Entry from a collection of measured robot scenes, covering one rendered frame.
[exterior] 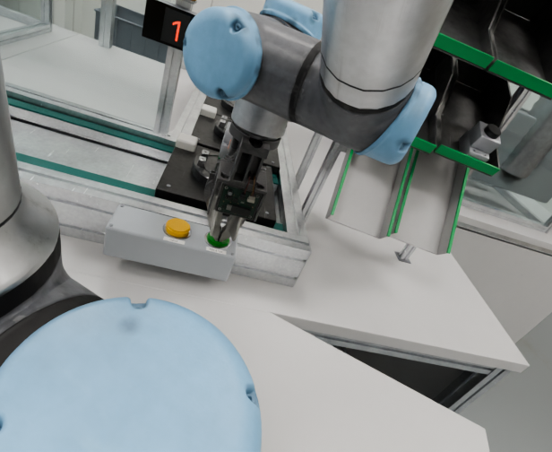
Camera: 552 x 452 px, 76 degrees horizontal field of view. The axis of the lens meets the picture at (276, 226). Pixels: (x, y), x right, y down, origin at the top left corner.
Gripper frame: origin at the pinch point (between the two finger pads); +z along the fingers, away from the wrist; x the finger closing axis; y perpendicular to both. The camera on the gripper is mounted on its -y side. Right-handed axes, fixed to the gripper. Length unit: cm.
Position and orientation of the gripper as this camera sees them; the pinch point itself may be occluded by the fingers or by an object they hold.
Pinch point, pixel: (220, 231)
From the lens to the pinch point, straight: 61.2
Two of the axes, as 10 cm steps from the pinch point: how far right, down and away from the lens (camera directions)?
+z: -3.4, 7.7, 5.3
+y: 0.5, 5.8, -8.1
